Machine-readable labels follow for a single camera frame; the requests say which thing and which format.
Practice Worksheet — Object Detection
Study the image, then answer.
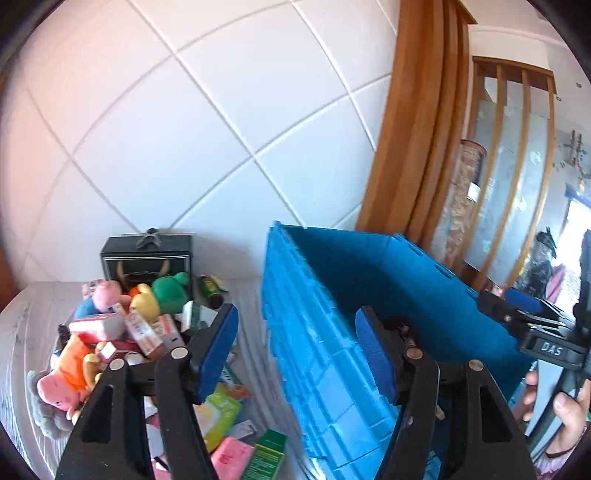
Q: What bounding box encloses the yellow plush toy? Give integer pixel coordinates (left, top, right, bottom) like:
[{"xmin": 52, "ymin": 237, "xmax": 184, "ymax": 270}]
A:
[{"xmin": 130, "ymin": 283, "xmax": 160, "ymax": 323}]

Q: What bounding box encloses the dark green frog plush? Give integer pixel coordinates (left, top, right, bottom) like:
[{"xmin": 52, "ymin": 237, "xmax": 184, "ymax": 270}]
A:
[{"xmin": 151, "ymin": 272, "xmax": 190, "ymax": 315}]

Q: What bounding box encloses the blue plastic crate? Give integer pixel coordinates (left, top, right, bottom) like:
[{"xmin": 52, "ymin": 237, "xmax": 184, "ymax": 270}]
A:
[{"xmin": 262, "ymin": 223, "xmax": 535, "ymax": 479}]

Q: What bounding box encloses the pink pig head plush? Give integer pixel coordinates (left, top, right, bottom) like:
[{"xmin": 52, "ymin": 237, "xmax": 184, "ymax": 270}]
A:
[{"xmin": 73, "ymin": 280, "xmax": 131, "ymax": 320}]

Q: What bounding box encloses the green glass bottle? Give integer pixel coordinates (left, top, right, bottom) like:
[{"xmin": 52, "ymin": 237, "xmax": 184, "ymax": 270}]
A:
[{"xmin": 197, "ymin": 275, "xmax": 224, "ymax": 310}]

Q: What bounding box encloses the orange dress pig plush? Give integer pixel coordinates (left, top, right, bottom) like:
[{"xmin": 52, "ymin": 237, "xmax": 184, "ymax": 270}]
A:
[{"xmin": 37, "ymin": 334, "xmax": 104, "ymax": 424}]

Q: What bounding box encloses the black gift box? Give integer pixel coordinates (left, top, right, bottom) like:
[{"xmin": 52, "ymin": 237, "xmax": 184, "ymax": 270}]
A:
[{"xmin": 100, "ymin": 228, "xmax": 193, "ymax": 292}]

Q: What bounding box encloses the pink tissue pack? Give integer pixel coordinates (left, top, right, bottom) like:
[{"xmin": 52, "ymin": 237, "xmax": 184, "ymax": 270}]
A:
[{"xmin": 68, "ymin": 313, "xmax": 125, "ymax": 344}]

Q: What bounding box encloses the green small box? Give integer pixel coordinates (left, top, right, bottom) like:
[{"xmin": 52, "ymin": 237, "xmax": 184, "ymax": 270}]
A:
[{"xmin": 242, "ymin": 429, "xmax": 287, "ymax": 480}]

